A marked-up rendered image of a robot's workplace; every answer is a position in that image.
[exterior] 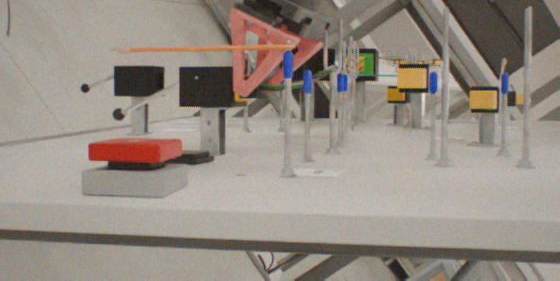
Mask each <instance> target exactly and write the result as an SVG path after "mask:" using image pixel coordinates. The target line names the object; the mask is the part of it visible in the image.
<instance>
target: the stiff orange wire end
mask: <svg viewBox="0 0 560 281"><path fill-rule="evenodd" d="M294 48H295V46H294V45H265V46H207V47H120V48H118V49H110V51H111V52H118V53H120V54H130V53H133V52H189V51H245V50H282V49H294Z"/></svg>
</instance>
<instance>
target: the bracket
mask: <svg viewBox="0 0 560 281"><path fill-rule="evenodd" d="M200 151H209V155H214V157H215V159H219V158H222V157H227V156H230V155H234V153H227V108H200Z"/></svg>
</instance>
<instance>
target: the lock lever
mask: <svg viewBox="0 0 560 281"><path fill-rule="evenodd" d="M178 86H179V81H178V82H176V83H175V84H172V85H170V86H168V87H166V88H165V89H163V90H160V91H159V92H157V93H155V94H154V95H152V96H150V97H147V98H145V99H143V100H142V101H140V102H138V103H135V104H133V105H131V106H130V107H128V108H125V107H124V108H123V109H122V110H121V113H122V114H123V115H128V113H129V112H130V111H131V110H133V109H136V108H138V107H140V106H142V105H143V104H145V103H148V102H150V101H152V100H154V99H155V98H157V97H160V96H162V95H164V94H166V93H167V92H169V91H171V90H173V89H175V88H177V87H178Z"/></svg>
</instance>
